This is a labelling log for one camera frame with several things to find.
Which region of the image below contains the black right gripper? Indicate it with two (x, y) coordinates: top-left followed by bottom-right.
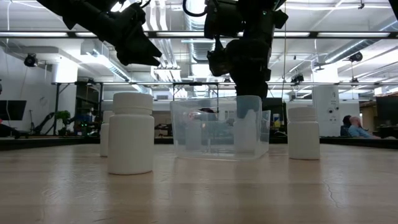
(226, 39), (272, 119)

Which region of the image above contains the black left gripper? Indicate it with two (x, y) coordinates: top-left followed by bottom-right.
(99, 2), (163, 67)

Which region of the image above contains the white pill bottle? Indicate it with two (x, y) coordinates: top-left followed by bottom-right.
(233, 108), (258, 154)
(107, 91), (155, 175)
(99, 110), (115, 157)
(287, 106), (321, 161)

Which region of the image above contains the clear plastic basket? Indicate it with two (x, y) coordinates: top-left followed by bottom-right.
(169, 95), (272, 162)

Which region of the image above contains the black shelf rack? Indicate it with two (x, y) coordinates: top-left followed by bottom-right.
(51, 80), (104, 137)

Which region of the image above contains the green potted plant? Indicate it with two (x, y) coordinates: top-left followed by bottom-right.
(54, 110), (72, 137)

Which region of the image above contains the person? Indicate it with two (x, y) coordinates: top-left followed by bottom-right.
(340, 114), (353, 138)
(347, 115), (381, 139)

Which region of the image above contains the dark screen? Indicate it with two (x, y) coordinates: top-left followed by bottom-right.
(375, 95), (398, 126)

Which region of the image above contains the black monitor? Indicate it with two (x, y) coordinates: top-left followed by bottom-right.
(0, 100), (27, 121)

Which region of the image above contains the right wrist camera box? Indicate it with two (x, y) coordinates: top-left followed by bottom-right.
(206, 39), (231, 78)

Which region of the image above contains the black cable loop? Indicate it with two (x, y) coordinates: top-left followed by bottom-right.
(182, 0), (208, 18)

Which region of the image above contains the black table frame rail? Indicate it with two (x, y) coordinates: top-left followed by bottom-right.
(0, 136), (398, 151)

